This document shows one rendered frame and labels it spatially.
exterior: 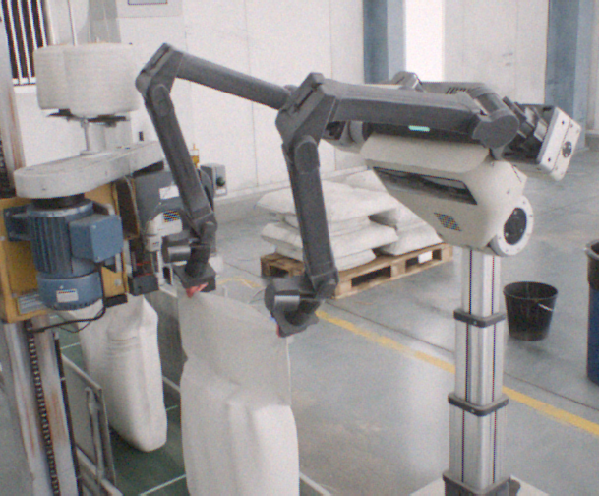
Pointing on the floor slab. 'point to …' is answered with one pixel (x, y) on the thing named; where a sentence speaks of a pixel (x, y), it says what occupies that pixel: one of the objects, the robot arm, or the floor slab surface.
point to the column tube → (14, 361)
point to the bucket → (529, 309)
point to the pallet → (394, 265)
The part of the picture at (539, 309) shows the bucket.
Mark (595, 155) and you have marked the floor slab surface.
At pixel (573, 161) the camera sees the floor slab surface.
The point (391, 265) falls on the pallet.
